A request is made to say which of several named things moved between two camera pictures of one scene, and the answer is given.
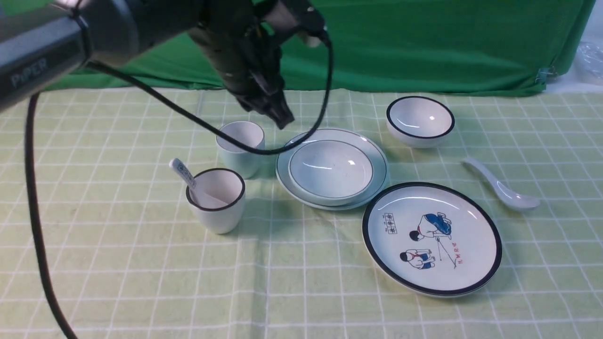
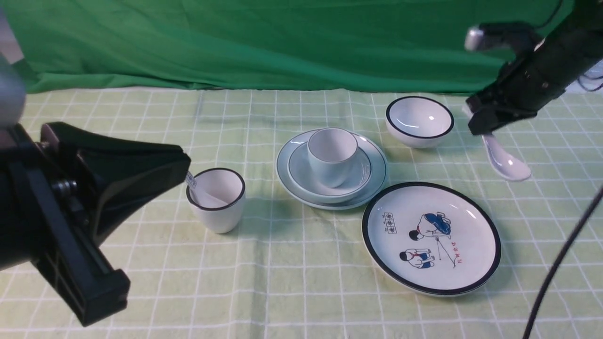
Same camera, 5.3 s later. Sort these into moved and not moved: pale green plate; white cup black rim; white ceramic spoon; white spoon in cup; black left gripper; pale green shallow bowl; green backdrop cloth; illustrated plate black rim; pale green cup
Moved: pale green cup; black left gripper; white ceramic spoon
Not moved: pale green shallow bowl; illustrated plate black rim; white spoon in cup; white cup black rim; green backdrop cloth; pale green plate
